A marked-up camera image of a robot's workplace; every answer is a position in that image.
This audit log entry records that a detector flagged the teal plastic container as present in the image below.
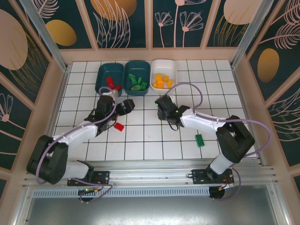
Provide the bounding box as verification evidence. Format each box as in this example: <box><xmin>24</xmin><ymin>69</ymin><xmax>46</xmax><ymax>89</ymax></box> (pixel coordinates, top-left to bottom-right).
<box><xmin>95</xmin><ymin>62</ymin><xmax>125</xmax><ymax>97</ymax></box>
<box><xmin>123</xmin><ymin>60</ymin><xmax>151</xmax><ymax>96</ymax></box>

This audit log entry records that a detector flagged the white plastic container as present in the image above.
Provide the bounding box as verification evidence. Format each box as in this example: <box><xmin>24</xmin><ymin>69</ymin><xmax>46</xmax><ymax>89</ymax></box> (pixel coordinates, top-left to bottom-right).
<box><xmin>150</xmin><ymin>59</ymin><xmax>178</xmax><ymax>93</ymax></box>

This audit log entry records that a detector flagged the grey metal sheet panel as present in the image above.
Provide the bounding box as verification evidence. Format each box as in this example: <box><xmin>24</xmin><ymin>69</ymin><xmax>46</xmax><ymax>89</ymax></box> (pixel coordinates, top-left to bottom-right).
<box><xmin>14</xmin><ymin>196</ymin><xmax>289</xmax><ymax>225</ymax></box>

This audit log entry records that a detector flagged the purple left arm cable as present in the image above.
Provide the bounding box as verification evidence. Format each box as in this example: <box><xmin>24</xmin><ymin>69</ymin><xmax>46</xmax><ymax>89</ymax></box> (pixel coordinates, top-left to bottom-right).
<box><xmin>35</xmin><ymin>85</ymin><xmax>118</xmax><ymax>204</ymax></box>

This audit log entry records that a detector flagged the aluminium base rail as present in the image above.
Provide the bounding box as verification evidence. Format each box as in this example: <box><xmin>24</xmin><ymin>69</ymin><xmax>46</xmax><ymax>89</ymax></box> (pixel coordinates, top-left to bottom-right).
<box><xmin>22</xmin><ymin>160</ymin><xmax>278</xmax><ymax>188</ymax></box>

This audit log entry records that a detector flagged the slotted grey cable duct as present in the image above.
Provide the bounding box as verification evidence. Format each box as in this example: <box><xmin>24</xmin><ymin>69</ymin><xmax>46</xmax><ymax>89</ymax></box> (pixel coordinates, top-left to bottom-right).
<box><xmin>32</xmin><ymin>187</ymin><xmax>211</xmax><ymax>198</ymax></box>

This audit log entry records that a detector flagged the aluminium frame post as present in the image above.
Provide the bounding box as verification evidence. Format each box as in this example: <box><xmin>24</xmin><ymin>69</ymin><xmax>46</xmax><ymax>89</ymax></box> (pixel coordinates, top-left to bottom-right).
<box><xmin>231</xmin><ymin>0</ymin><xmax>280</xmax><ymax>68</ymax></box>
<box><xmin>18</xmin><ymin>0</ymin><xmax>71</xmax><ymax>72</ymax></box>

